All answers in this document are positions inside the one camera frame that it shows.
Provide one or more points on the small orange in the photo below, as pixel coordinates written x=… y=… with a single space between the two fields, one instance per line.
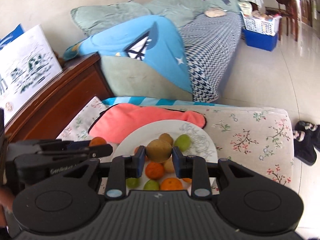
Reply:
x=97 y=141

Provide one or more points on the large orange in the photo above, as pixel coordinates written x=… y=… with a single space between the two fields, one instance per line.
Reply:
x=171 y=184

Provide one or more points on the green sofa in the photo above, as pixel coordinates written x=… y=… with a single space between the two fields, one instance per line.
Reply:
x=127 y=77

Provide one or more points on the brown kiwi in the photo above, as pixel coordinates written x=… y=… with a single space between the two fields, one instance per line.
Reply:
x=168 y=166
x=166 y=137

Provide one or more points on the black slipper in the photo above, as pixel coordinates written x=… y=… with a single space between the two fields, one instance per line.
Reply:
x=310 y=129
x=303 y=147

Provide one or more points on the green jujube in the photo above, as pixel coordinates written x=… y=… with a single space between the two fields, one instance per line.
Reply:
x=133 y=183
x=151 y=185
x=183 y=142

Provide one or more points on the white plastic basket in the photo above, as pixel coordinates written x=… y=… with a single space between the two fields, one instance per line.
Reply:
x=260 y=26

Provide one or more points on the blue cartoon blanket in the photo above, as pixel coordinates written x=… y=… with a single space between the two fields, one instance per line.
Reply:
x=151 y=39

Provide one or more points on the blue plastic bin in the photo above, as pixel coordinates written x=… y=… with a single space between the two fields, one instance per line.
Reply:
x=260 y=41

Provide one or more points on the brown kiwi fruit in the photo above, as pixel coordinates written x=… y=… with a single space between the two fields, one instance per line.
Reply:
x=158 y=151

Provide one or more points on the black slipper near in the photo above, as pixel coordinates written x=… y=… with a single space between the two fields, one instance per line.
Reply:
x=303 y=147

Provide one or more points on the houndstooth sofa cover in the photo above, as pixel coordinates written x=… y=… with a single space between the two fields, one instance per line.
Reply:
x=210 y=48

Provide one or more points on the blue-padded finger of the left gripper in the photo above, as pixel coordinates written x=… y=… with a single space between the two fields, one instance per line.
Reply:
x=78 y=144

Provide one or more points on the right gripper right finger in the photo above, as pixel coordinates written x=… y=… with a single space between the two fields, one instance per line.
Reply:
x=197 y=169

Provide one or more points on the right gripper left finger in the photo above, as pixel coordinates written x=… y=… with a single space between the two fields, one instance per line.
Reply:
x=119 y=170

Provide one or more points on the person's left hand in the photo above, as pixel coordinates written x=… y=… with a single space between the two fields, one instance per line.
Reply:
x=6 y=202

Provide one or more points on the white ceramic plate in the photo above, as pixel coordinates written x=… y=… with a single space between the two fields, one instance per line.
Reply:
x=202 y=145

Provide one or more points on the wooden chair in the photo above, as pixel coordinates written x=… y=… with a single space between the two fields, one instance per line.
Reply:
x=287 y=9

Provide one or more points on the pink towel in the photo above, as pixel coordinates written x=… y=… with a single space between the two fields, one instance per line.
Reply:
x=119 y=121

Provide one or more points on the black slipper far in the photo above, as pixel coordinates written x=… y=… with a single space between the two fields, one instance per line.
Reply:
x=310 y=129

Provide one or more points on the floral tablecloth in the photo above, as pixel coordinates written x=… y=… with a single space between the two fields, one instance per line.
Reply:
x=258 y=138

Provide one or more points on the white milk carton box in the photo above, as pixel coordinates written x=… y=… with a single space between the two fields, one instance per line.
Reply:
x=28 y=63

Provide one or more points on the wooden side cabinet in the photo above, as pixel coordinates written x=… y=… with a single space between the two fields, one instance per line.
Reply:
x=52 y=108

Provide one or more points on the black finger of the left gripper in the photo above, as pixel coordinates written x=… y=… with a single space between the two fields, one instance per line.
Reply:
x=98 y=151

